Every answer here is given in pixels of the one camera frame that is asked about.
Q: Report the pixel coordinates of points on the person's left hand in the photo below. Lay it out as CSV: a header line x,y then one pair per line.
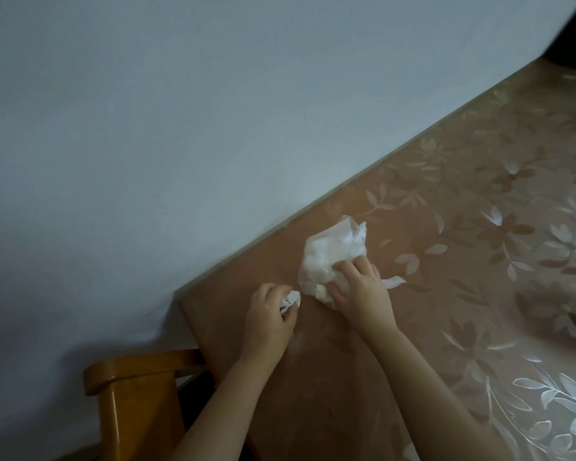
x,y
265,326

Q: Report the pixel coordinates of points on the person's left forearm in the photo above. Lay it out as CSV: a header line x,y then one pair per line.
x,y
221,408

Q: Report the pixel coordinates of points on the person's right forearm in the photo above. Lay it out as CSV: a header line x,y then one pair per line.
x,y
432,398

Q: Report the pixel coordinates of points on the large white tissue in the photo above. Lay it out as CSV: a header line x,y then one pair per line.
x,y
326,256

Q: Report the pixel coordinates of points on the small white tissue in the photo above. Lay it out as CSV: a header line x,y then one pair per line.
x,y
291,300

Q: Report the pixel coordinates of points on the floral plastic tablecloth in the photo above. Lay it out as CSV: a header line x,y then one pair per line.
x,y
441,283

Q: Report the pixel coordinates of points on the person's left fingers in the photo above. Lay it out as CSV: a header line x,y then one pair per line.
x,y
278,295

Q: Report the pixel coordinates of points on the person's right thumb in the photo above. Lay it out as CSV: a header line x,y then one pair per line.
x,y
338,295

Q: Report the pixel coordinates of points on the wooden chair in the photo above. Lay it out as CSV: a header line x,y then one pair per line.
x,y
134,403

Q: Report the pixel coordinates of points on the person's right hand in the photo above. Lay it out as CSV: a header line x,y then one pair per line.
x,y
365,297

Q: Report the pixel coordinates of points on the dark round object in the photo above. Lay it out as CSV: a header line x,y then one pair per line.
x,y
573,33

